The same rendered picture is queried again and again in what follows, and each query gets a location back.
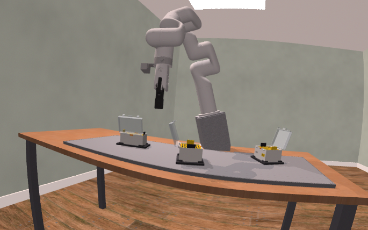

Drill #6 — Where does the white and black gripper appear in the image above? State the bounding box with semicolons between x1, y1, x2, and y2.
153;63;172;109

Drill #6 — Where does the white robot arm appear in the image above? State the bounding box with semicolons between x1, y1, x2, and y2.
140;6;220;117

